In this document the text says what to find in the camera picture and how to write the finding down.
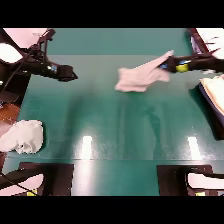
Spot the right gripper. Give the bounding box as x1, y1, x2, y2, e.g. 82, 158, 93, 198
164, 55, 193, 74

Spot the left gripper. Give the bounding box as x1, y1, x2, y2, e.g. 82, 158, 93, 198
54, 64, 80, 83

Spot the pink T-shirt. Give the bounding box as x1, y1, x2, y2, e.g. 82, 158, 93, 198
114, 49, 175, 94

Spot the folded dark red garment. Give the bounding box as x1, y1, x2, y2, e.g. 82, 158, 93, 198
187, 27, 203, 54

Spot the folded white garment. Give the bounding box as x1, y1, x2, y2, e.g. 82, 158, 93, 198
195, 27, 224, 51

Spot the folded cream garment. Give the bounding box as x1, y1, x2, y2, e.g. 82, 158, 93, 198
199, 74, 224, 116

